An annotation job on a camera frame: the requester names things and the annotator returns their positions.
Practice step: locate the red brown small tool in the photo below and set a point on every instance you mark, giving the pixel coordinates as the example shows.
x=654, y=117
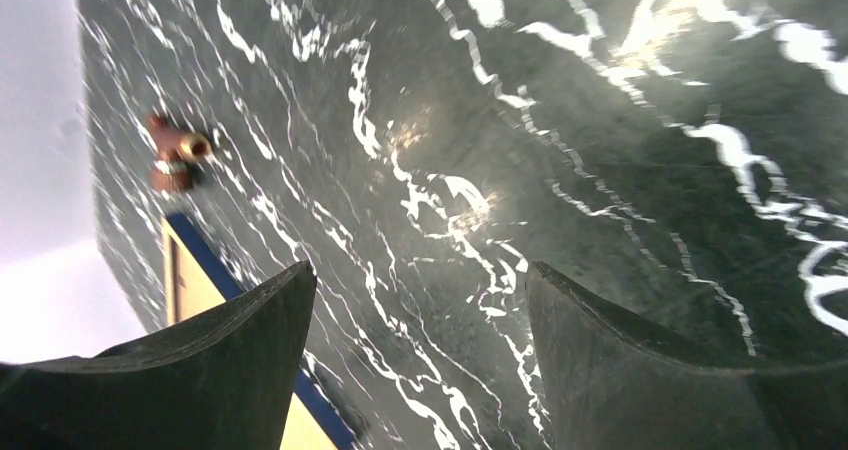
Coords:
x=177, y=152

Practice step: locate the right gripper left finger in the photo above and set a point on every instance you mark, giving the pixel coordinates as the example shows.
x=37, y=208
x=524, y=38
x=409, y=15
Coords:
x=222, y=379

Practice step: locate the blue photo frame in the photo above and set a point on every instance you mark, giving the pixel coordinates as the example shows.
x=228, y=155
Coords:
x=197, y=280

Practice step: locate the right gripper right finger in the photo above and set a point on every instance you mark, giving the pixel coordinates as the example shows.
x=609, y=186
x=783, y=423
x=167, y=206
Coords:
x=616, y=380

